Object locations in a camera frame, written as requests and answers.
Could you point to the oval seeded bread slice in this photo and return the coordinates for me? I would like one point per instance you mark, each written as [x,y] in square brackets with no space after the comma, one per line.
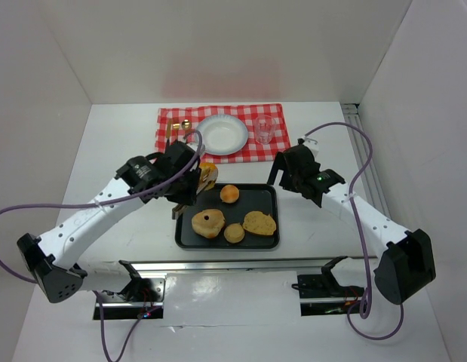
[259,223]

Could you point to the gold spoon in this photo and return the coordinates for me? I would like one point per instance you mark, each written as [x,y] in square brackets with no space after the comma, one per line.
[184,125]

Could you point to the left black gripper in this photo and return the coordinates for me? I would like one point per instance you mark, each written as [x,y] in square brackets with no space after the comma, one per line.
[188,187]

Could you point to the large bagel bread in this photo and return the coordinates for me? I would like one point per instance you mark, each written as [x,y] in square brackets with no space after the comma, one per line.
[208,223]

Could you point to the white paper plate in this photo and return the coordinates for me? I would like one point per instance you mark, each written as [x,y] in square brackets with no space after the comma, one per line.
[223,134]

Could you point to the right side aluminium rail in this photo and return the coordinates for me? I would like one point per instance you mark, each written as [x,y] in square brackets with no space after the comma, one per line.
[370,179]

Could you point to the small flat round bread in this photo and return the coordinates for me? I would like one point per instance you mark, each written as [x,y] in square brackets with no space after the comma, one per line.
[234,233]

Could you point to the aluminium rail frame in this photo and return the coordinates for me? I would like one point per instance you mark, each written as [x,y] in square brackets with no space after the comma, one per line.
[229,265]

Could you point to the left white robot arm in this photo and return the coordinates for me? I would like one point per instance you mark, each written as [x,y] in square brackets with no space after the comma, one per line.
[52,257]

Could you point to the black serving tray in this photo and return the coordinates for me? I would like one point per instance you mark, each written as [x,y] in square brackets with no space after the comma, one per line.
[252,197]

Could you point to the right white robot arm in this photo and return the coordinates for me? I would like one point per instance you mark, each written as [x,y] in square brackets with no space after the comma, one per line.
[406,261]

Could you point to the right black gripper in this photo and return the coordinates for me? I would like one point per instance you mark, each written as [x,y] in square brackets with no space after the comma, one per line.
[283,166]

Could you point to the gold fork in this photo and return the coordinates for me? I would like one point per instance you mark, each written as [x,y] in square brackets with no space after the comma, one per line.
[169,131]

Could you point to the clear plastic cup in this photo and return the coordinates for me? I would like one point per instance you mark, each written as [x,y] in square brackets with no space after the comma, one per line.
[264,128]

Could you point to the small round bun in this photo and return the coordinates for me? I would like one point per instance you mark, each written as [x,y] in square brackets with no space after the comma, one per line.
[229,194]

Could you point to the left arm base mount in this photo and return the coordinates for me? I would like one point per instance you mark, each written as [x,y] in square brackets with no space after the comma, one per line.
[126,295]

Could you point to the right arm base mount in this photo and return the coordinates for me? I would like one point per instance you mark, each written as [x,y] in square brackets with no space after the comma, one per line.
[321,294]

